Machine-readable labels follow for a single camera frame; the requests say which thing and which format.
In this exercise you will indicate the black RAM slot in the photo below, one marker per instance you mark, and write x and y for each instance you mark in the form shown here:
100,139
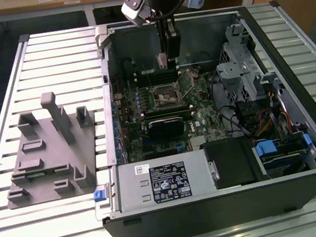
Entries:
147,72
157,77
158,81
166,111
186,114
151,74

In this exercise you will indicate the metal locking lever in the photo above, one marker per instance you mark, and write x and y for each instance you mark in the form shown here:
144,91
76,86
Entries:
191,90

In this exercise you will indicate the metal drive cage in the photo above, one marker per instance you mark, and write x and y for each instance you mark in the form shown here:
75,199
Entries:
235,73

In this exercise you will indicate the grey power supply unit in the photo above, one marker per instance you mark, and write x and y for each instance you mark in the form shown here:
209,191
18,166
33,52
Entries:
133,188

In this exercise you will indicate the black graphics card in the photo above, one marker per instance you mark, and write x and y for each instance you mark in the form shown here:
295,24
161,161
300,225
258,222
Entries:
165,129

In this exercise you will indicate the CPU socket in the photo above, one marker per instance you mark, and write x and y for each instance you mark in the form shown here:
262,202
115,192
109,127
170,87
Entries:
166,96

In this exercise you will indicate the green motherboard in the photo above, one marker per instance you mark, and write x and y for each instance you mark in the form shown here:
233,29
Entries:
206,117

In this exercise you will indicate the grey parts rack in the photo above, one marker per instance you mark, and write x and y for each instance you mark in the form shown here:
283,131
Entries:
54,147

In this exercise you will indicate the blue disk carrier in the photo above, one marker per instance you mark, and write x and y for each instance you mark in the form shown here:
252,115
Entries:
265,149

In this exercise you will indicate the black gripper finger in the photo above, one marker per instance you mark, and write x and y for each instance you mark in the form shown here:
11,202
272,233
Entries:
160,34
173,44

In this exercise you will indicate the black PC case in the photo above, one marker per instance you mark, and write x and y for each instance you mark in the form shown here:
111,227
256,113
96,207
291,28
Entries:
192,218

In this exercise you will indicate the green RAM stick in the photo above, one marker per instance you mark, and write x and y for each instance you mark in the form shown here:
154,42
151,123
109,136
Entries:
50,171

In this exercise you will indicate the blue plastic tab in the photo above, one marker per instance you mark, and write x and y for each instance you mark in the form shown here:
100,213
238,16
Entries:
306,140

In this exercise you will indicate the black plastic shroud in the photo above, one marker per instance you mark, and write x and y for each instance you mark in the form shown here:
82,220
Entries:
231,164

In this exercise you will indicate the silver CPU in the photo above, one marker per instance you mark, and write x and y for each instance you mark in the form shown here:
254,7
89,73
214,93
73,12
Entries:
162,61

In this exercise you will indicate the blue case latch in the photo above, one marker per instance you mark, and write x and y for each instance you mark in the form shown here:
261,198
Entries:
99,194

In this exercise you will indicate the silver chipset heat sink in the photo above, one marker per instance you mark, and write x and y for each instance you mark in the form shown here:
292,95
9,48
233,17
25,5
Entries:
198,142

